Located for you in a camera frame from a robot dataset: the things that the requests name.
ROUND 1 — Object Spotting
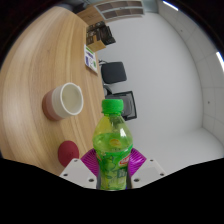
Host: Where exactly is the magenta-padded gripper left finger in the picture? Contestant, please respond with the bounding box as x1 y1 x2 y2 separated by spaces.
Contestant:
59 148 100 190

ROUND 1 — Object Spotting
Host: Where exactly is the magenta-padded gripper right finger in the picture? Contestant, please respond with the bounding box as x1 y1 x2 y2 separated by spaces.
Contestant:
126 148 167 190

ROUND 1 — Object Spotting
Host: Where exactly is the green drink bottle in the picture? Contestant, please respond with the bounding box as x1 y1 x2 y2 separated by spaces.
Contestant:
92 98 134 191

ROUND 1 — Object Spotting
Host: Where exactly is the flat round red coaster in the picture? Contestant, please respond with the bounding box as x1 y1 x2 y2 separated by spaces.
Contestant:
57 140 80 168

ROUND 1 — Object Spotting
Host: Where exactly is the black mesh office chair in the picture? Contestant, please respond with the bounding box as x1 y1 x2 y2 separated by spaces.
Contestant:
103 90 138 122

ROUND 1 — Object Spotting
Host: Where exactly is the white and brown cup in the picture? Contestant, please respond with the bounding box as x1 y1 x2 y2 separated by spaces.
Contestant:
41 82 85 121

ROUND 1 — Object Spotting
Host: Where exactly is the grey padded office chair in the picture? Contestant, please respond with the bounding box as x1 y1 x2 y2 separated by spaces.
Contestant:
98 60 128 85

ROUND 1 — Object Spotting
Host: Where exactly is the white printed leaflet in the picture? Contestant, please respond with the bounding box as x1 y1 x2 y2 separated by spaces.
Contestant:
83 44 99 74

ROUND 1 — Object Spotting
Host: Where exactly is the long ceiling light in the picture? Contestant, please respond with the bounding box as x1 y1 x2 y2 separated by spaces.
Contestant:
162 0 179 12
215 51 224 73

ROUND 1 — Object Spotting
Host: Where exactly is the dark brown open box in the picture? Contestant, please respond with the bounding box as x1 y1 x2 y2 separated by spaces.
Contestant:
85 20 117 53

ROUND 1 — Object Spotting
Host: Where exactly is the wooden glass-door shelf unit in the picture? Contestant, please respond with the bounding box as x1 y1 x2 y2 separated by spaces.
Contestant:
76 0 145 24

